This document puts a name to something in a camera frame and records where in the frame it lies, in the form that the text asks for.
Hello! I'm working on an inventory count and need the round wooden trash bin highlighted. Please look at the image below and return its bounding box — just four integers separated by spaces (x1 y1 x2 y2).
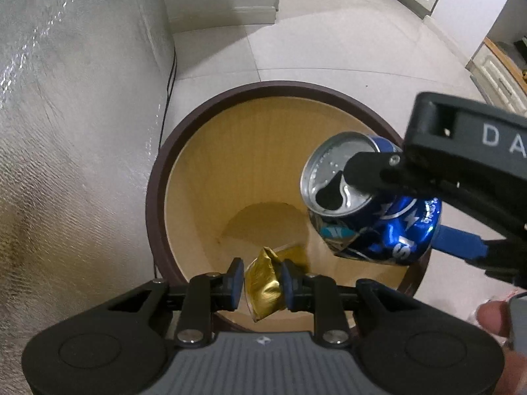
145 81 432 334

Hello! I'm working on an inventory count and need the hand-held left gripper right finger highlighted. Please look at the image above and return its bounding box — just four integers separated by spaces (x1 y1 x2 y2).
282 259 417 348

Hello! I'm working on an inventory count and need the gold foil wrapper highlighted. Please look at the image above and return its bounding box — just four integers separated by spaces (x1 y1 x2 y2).
244 245 309 322

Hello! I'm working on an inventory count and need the low white wood-top cabinet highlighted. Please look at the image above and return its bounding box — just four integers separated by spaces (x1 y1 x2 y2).
466 36 527 113

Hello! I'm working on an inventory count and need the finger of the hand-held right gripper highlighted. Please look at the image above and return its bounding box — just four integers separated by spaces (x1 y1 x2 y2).
430 181 527 289
342 151 438 200

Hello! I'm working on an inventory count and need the person's right hand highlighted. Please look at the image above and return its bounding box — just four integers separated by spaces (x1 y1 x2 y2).
473 300 527 395

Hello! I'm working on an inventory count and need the crushed blue drink can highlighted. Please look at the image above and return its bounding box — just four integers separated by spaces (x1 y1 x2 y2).
300 132 443 266

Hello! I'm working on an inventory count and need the black cable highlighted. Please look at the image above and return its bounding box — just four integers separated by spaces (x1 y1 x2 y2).
153 47 178 282

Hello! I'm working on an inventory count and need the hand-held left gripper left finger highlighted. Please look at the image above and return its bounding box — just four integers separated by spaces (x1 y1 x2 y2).
105 257 245 348

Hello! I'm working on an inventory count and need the silver foil mat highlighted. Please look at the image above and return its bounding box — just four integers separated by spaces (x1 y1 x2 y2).
0 0 179 395

